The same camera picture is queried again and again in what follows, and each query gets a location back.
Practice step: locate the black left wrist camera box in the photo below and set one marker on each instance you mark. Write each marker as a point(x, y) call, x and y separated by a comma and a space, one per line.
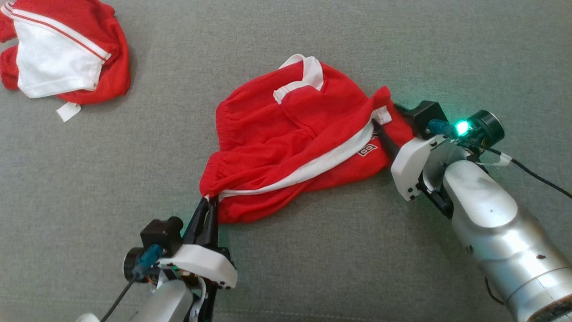
point(161, 235)

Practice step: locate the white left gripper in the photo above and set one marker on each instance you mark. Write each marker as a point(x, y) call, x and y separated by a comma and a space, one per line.
point(201, 264)

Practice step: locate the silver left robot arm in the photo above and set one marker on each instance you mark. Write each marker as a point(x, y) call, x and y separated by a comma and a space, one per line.
point(165, 304)

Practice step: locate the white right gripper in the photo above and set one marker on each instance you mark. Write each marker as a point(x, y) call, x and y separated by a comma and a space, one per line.
point(411, 165)

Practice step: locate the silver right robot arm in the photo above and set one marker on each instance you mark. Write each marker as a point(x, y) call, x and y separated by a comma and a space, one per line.
point(491, 223)

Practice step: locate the red shorts with white stripe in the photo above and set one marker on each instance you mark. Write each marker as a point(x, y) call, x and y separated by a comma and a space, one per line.
point(277, 147)

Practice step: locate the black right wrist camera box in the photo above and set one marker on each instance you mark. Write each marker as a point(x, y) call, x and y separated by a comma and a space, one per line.
point(424, 115)

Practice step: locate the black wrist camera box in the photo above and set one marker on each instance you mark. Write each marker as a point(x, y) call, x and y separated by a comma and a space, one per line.
point(161, 235)
point(424, 115)

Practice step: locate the large grey sofa seat cushion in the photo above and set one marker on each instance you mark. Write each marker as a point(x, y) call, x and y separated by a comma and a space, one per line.
point(313, 268)

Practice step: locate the red jersey with white sleeves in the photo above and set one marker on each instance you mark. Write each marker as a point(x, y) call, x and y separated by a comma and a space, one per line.
point(53, 62)

